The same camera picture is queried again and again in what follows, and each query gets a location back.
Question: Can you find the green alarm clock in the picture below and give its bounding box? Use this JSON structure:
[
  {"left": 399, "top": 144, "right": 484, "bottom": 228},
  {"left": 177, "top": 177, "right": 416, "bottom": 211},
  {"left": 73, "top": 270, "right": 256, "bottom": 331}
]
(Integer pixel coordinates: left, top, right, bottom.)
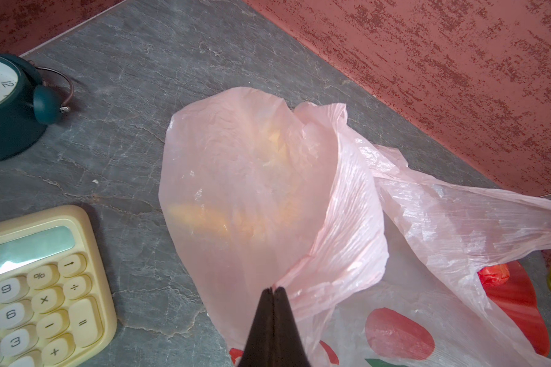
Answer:
[{"left": 0, "top": 54, "right": 75, "bottom": 161}]

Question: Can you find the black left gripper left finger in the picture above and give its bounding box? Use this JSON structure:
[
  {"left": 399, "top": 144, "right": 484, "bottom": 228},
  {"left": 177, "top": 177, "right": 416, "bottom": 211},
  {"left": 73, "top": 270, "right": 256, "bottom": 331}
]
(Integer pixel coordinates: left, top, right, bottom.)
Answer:
[{"left": 238, "top": 288, "right": 274, "bottom": 367}]

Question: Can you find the left wall base aluminium strip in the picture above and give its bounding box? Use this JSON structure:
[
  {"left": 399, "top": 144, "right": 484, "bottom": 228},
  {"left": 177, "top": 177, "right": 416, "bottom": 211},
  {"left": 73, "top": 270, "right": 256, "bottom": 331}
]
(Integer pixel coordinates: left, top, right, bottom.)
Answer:
[{"left": 18, "top": 0, "right": 127, "bottom": 57}]

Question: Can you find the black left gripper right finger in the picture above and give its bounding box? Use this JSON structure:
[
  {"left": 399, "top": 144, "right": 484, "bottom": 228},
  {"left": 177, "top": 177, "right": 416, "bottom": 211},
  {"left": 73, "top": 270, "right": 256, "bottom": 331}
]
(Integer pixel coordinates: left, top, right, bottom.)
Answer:
[{"left": 272, "top": 287, "right": 310, "bottom": 367}]

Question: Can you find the red flower-shaped plastic plate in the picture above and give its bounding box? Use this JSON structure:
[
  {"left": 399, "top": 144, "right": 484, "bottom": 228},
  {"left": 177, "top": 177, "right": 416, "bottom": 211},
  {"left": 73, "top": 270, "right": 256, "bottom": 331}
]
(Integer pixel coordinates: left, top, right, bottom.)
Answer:
[{"left": 484, "top": 261, "right": 550, "bottom": 356}]

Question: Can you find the pink plastic bag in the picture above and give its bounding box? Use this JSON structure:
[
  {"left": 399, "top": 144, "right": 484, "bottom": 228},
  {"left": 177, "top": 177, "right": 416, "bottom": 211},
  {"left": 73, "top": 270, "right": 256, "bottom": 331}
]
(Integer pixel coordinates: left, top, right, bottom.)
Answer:
[{"left": 159, "top": 87, "right": 551, "bottom": 366}]

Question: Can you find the yellow calculator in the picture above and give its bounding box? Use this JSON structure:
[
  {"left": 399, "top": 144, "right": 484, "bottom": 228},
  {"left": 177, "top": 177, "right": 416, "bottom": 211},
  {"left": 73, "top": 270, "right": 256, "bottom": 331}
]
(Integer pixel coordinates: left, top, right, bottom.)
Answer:
[{"left": 0, "top": 205, "right": 117, "bottom": 366}]

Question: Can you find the orange fake fruit in bag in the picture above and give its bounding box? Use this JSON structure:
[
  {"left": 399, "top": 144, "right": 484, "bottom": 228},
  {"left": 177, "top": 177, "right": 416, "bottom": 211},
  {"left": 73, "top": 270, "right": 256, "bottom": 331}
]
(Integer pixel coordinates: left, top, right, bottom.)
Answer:
[{"left": 169, "top": 119, "right": 305, "bottom": 240}]

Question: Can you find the red fake apple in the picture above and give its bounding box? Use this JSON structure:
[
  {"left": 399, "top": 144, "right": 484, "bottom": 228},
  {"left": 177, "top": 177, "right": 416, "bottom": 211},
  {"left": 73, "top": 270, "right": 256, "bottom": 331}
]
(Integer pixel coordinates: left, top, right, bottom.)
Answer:
[{"left": 478, "top": 264, "right": 511, "bottom": 289}]

